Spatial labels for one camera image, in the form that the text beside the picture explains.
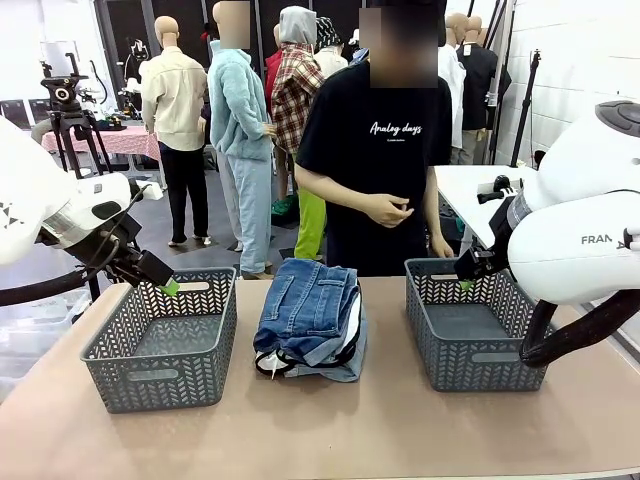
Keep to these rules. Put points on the person's right forearm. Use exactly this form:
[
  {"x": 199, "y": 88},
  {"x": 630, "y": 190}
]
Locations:
[{"x": 330, "y": 192}]

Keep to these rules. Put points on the mannequin in teal fleece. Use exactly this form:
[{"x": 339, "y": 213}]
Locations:
[{"x": 240, "y": 115}]

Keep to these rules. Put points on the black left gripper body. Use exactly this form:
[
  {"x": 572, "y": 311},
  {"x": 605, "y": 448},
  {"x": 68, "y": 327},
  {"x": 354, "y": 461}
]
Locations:
[{"x": 145, "y": 270}]

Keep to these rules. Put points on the mannequin in black jacket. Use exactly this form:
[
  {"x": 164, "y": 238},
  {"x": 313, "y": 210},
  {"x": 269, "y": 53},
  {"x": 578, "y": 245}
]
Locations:
[{"x": 480, "y": 85}]

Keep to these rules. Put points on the table with red checkered cloth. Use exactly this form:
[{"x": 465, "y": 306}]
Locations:
[{"x": 120, "y": 140}]

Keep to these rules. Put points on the person in black t-shirt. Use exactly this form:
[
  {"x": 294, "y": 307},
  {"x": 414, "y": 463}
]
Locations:
[{"x": 375, "y": 150}]

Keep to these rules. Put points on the gray plastic lattice basket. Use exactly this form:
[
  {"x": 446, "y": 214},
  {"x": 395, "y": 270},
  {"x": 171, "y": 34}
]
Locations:
[
  {"x": 150, "y": 372},
  {"x": 470, "y": 360}
]

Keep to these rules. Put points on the light blue denim jeans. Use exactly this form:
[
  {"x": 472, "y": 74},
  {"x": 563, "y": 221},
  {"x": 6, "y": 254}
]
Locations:
[{"x": 345, "y": 367}]

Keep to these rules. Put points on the person's right hand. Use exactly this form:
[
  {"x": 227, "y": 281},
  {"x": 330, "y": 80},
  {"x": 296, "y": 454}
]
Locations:
[{"x": 390, "y": 210}]

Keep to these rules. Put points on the mannequin with bucket hat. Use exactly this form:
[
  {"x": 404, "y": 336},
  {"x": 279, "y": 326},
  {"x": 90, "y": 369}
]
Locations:
[{"x": 330, "y": 45}]

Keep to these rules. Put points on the mannequin in plaid hoodie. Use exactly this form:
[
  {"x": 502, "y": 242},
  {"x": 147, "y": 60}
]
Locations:
[{"x": 297, "y": 95}]

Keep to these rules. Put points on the person's left hand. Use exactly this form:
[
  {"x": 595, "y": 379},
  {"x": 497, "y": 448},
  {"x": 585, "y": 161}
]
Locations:
[{"x": 442, "y": 248}]

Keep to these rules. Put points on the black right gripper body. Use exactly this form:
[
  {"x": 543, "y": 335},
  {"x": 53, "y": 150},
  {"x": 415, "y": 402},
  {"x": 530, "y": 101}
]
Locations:
[{"x": 480, "y": 262}]

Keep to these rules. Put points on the black cloth lump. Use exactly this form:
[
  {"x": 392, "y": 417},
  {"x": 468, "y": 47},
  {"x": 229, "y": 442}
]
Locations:
[{"x": 539, "y": 159}]

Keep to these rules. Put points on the thin black light stand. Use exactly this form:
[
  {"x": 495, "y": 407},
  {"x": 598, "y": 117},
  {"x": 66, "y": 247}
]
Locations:
[{"x": 527, "y": 100}]

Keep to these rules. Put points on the mannequin in beige shirt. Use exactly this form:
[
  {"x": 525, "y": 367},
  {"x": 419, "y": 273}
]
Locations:
[{"x": 175, "y": 100}]

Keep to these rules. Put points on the black handheld device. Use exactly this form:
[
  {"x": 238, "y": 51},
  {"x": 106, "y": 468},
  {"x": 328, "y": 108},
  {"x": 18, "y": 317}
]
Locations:
[{"x": 495, "y": 192}]

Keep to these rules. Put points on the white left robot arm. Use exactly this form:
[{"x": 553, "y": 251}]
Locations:
[{"x": 30, "y": 200}]

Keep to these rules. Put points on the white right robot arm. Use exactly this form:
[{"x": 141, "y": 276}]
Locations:
[{"x": 575, "y": 175}]

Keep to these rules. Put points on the black camera tripod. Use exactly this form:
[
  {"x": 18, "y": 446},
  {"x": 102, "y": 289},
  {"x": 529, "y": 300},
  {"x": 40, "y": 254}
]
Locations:
[{"x": 65, "y": 95}]

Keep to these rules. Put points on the dark blue denim jeans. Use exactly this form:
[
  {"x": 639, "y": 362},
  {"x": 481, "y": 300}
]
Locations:
[{"x": 305, "y": 305}]

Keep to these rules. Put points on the white top with black trim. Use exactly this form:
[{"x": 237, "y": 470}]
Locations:
[{"x": 354, "y": 320}]

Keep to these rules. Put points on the white table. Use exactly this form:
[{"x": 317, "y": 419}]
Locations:
[{"x": 465, "y": 190}]

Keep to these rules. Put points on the clear plastic storage box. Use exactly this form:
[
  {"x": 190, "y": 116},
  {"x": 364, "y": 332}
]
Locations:
[{"x": 35, "y": 330}]

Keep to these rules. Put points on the mannequin in white shirt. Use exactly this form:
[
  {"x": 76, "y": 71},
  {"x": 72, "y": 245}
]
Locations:
[{"x": 452, "y": 90}]

